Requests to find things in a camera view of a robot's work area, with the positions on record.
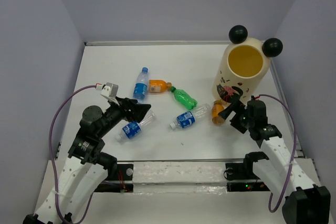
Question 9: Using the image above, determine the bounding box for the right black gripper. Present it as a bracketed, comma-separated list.
[217, 99, 253, 133]

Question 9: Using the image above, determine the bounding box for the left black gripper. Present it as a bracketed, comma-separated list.
[98, 95, 151, 136]

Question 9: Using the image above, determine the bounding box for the amber tea bottle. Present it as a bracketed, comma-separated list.
[212, 100, 225, 126]

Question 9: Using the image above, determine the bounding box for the green plastic bottle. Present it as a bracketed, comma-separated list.
[170, 86, 197, 110]

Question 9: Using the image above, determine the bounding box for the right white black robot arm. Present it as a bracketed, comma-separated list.
[218, 98, 331, 223]

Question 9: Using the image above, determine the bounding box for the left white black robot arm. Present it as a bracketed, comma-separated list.
[23, 98, 151, 223]

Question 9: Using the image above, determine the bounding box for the cream bin with black ears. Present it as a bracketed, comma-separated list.
[212, 25, 283, 107]

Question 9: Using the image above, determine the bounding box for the orange juice bottle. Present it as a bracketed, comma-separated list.
[148, 79, 172, 93]

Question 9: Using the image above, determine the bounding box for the upright-lying blue label water bottle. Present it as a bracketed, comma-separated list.
[133, 67, 149, 103]

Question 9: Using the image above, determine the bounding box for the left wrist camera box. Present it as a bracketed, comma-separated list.
[100, 82, 119, 104]

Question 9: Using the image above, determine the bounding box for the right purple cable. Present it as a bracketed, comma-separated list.
[254, 94, 298, 214]

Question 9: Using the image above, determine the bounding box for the purple cable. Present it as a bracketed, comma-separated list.
[48, 84, 106, 224]
[254, 94, 298, 214]

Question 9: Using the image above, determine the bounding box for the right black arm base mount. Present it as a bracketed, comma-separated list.
[223, 163, 269, 193]

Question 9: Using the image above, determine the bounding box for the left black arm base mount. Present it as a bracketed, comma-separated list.
[94, 163, 134, 193]

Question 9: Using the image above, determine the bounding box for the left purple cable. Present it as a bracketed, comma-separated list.
[48, 84, 106, 224]

